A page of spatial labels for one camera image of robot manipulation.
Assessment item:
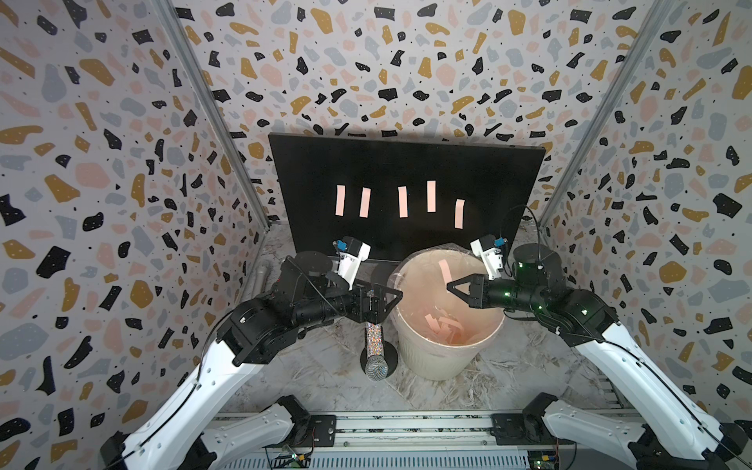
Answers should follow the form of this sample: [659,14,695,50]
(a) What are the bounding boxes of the sparkly handheld microphone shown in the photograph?
[363,322,389,381]

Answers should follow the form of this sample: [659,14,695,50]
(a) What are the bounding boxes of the pile of pink notes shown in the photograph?
[424,315,465,346]

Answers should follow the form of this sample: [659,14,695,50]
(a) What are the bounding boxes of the cream waste bin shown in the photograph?
[392,251,507,382]

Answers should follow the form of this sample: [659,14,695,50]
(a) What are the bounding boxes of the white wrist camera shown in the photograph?
[334,236,371,290]
[470,234,506,280]

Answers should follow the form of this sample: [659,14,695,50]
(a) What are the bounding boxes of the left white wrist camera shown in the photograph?
[334,236,371,290]

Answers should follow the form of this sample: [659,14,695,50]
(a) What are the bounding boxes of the black round microphone stand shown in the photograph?
[360,342,399,382]

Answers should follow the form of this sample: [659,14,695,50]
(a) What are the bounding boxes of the aluminium corner post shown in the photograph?
[152,0,270,232]
[539,0,674,226]

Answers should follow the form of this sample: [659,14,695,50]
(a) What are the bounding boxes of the clear plastic bin liner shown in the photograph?
[386,244,509,354]

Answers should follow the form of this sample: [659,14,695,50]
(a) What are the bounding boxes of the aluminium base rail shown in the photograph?
[193,409,653,470]

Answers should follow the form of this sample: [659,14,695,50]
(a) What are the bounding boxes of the left green circuit board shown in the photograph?
[266,452,311,470]

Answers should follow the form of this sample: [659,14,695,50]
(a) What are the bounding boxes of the green circuit board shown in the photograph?
[528,450,559,470]
[266,452,311,470]

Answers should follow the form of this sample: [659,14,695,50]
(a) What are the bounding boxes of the black computer monitor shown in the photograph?
[269,133,546,262]

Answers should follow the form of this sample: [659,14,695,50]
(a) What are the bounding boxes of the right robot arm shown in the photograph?
[446,238,749,469]

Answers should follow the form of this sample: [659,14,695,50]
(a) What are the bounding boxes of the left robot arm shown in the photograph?
[100,252,403,469]

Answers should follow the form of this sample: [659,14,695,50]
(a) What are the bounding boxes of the right aluminium corner post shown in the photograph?
[539,0,674,226]

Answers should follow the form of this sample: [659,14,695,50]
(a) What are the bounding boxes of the right green circuit board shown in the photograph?
[528,450,559,470]

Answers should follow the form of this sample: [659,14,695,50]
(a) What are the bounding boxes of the pink sticky note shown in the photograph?
[438,260,452,284]
[398,186,409,219]
[454,199,465,230]
[426,180,437,213]
[358,187,371,219]
[335,185,347,217]

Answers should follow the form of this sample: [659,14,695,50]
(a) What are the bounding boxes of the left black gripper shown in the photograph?
[296,275,405,333]

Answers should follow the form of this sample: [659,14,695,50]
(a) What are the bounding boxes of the left aluminium corner post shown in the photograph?
[152,0,270,232]

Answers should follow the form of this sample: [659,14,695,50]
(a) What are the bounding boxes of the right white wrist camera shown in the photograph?
[470,234,506,280]

